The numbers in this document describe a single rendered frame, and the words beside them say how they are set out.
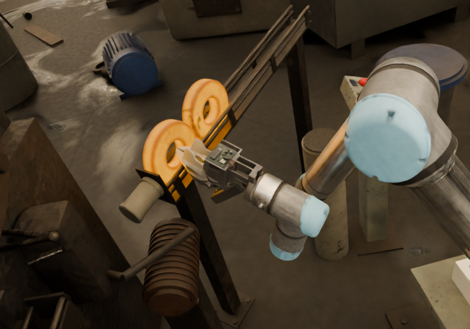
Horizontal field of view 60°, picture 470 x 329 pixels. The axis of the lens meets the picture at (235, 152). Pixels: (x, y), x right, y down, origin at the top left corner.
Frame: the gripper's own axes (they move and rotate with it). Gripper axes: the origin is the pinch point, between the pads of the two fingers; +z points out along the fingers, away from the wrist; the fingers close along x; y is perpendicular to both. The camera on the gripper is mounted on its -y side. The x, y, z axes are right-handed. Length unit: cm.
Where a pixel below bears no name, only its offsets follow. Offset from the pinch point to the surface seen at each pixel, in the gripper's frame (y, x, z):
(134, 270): -10.8, 24.8, -5.5
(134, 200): -3.1, 14.6, 2.0
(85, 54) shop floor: -144, -137, 209
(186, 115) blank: 2.5, -8.5, 4.8
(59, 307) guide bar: 1.2, 40.0, -4.1
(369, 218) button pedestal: -45, -43, -46
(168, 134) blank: 4.1, -0.2, 3.6
